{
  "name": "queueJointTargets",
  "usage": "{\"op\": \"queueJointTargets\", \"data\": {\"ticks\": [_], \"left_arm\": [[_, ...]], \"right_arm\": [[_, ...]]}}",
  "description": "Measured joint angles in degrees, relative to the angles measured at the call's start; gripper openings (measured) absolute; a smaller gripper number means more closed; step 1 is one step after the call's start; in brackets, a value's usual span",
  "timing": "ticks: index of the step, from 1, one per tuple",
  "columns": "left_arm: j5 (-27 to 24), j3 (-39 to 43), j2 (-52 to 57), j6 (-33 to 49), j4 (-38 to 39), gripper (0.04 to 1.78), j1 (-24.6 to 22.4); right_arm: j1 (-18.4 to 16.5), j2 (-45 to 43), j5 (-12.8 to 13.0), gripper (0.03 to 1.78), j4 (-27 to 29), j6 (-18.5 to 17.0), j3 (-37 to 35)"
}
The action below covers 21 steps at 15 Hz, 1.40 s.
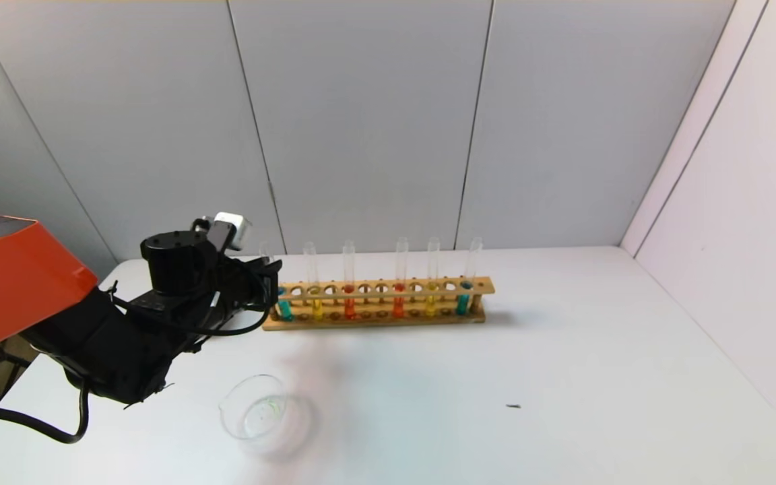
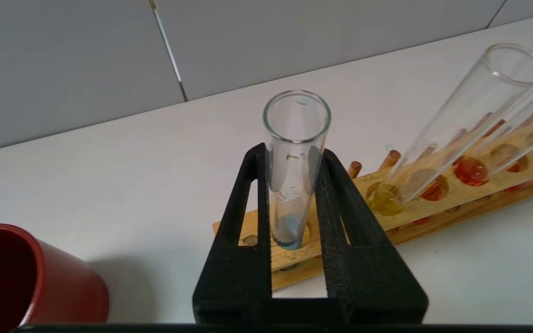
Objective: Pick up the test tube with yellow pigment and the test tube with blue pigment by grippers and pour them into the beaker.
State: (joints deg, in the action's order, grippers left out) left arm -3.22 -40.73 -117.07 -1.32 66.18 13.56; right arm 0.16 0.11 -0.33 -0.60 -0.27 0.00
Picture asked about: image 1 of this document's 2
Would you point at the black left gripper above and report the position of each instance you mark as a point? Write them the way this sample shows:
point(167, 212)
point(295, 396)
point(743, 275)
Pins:
point(268, 281)

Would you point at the blue pigment glass test tube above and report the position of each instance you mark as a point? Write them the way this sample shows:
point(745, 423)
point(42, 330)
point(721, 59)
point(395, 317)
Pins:
point(463, 304)
point(285, 310)

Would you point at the yellow pigment glass test tube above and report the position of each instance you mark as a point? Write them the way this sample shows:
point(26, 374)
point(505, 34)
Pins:
point(430, 306)
point(317, 310)

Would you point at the orange and black left arm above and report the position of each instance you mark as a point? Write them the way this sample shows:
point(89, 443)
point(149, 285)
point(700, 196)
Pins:
point(17, 283)

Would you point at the orange pigment glass test tube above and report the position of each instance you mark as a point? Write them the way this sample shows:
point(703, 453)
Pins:
point(349, 308)
point(399, 306)

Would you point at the clear glass beaker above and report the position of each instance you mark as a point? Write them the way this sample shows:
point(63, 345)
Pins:
point(253, 411)

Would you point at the wooden test tube rack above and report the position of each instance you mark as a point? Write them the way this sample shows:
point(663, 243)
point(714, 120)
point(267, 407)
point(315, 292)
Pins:
point(388, 322)

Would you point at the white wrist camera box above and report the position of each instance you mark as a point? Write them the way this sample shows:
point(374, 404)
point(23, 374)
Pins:
point(233, 229)

